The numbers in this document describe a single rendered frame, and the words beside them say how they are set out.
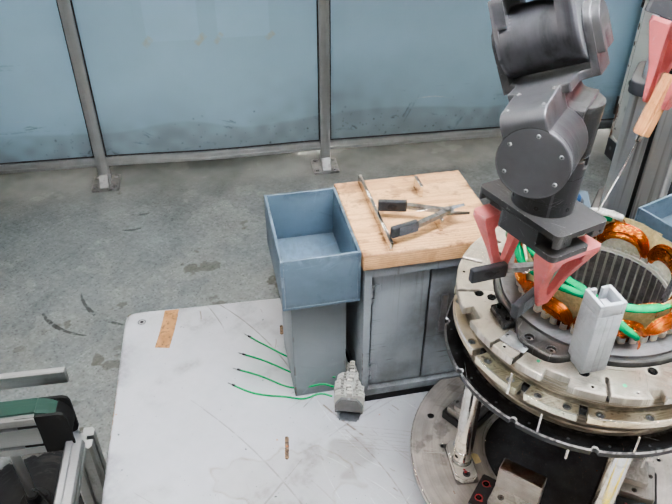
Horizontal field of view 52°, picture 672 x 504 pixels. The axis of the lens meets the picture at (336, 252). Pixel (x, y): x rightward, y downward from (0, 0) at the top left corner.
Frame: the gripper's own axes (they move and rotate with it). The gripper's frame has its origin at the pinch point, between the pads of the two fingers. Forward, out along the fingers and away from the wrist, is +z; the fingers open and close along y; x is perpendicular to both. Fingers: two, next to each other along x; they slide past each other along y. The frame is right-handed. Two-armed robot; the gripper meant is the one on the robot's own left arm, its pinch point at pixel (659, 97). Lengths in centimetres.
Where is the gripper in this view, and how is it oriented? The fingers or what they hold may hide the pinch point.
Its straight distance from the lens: 72.9
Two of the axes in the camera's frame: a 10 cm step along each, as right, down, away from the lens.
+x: 6.7, -1.2, 7.3
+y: 6.8, 5.0, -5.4
